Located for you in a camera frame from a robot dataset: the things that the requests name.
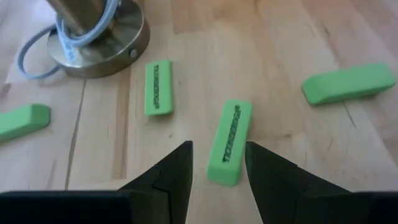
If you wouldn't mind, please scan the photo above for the white lamp cable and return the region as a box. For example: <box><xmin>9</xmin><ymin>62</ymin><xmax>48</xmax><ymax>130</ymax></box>
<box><xmin>17</xmin><ymin>0</ymin><xmax>121</xmax><ymax>80</ymax></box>

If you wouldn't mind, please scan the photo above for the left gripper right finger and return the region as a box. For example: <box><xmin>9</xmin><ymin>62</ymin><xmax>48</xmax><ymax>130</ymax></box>
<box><xmin>244</xmin><ymin>141</ymin><xmax>398</xmax><ymax>224</ymax></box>

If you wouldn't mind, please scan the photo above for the brass lamp with white shade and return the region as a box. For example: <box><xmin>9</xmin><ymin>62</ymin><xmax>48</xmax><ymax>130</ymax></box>
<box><xmin>46</xmin><ymin>0</ymin><xmax>152</xmax><ymax>78</ymax></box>

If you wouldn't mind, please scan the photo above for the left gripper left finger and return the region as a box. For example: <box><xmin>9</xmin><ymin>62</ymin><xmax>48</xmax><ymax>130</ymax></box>
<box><xmin>0</xmin><ymin>140</ymin><xmax>193</xmax><ymax>224</ymax></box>

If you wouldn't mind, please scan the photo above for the green rectangular eraser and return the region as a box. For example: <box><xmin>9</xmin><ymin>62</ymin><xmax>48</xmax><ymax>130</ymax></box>
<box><xmin>0</xmin><ymin>103</ymin><xmax>51</xmax><ymax>144</ymax></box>
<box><xmin>144</xmin><ymin>60</ymin><xmax>174</xmax><ymax>117</ymax></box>
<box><xmin>300</xmin><ymin>63</ymin><xmax>397</xmax><ymax>106</ymax></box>
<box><xmin>206</xmin><ymin>98</ymin><xmax>254</xmax><ymax>188</ymax></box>

